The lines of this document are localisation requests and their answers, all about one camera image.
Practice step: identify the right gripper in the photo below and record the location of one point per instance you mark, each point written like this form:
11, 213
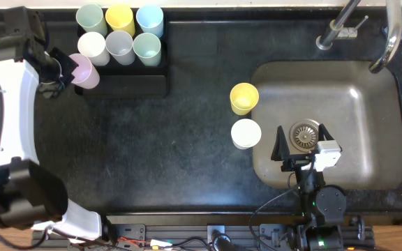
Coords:
297, 162

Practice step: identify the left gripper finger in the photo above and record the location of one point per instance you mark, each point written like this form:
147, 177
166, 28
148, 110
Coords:
65, 64

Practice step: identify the pink cup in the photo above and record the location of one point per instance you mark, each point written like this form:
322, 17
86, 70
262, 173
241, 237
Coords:
87, 75

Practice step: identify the white cup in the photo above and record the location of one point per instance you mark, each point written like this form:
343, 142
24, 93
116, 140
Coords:
91, 45
245, 133

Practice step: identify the yellow cup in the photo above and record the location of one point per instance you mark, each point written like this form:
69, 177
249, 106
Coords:
244, 97
119, 17

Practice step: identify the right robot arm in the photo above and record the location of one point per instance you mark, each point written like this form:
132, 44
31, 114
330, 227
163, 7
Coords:
330, 202

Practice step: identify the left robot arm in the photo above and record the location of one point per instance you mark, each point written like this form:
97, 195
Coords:
16, 104

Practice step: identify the green cup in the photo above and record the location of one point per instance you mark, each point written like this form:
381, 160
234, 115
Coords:
90, 17
147, 47

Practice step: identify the grey cup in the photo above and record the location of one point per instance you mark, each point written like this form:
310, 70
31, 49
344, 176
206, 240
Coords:
119, 45

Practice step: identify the steel sink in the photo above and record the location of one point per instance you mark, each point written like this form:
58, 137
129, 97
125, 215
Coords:
354, 115

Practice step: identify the black tray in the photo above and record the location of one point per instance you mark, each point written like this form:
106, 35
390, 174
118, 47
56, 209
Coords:
134, 83

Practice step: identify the blue cup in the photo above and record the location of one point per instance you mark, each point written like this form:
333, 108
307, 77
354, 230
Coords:
149, 19

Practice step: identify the steel tap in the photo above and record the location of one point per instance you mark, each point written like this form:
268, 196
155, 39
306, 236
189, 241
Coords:
337, 24

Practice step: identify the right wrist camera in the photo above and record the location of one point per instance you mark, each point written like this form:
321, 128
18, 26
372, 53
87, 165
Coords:
327, 155

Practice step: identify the mounting rail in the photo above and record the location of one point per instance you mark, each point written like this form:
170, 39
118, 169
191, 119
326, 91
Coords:
187, 237

